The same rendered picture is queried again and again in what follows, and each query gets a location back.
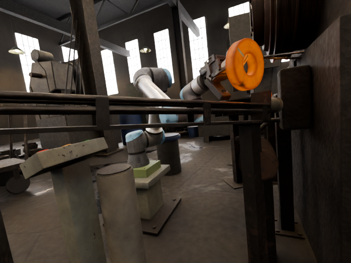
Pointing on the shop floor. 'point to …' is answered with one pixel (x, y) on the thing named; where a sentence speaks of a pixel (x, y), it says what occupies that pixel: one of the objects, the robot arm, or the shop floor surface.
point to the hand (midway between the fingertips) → (245, 59)
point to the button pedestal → (73, 196)
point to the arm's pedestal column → (155, 208)
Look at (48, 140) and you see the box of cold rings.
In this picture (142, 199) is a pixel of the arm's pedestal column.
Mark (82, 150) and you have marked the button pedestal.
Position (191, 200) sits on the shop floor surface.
